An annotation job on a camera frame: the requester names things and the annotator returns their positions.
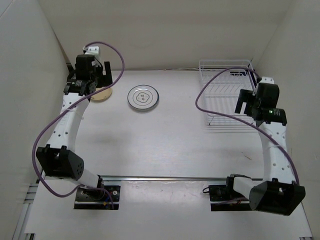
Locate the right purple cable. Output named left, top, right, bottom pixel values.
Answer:
left=195, top=67, right=300, bottom=186

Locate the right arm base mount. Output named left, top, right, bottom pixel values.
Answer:
left=202, top=174, right=251, bottom=212

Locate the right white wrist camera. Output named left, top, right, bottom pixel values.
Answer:
left=257, top=76, right=275, bottom=87

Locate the cream plate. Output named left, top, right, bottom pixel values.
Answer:
left=91, top=86, right=113, bottom=101
left=89, top=87, right=113, bottom=103

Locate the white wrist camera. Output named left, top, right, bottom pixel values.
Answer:
left=82, top=46, right=101, bottom=61
left=257, top=76, right=275, bottom=87

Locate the green rim text plate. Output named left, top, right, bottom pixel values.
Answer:
left=128, top=87, right=161, bottom=113

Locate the white wire dish rack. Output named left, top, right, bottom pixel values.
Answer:
left=199, top=59, right=256, bottom=124

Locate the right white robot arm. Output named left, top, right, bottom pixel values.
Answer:
left=224, top=83, right=306, bottom=216

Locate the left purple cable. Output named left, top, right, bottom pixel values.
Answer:
left=32, top=41, right=125, bottom=210

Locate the aluminium rail bar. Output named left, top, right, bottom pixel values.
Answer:
left=98, top=174, right=263, bottom=182

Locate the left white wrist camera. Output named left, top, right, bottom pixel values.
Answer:
left=82, top=46, right=101, bottom=61

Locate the white front board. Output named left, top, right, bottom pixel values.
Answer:
left=25, top=181, right=312, bottom=240

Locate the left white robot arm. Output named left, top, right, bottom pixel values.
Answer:
left=36, top=50, right=108, bottom=200

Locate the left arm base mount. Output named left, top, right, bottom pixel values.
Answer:
left=73, top=183, right=121, bottom=211

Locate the purple cable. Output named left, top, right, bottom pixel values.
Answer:
left=195, top=67, right=300, bottom=186
left=32, top=41, right=125, bottom=210

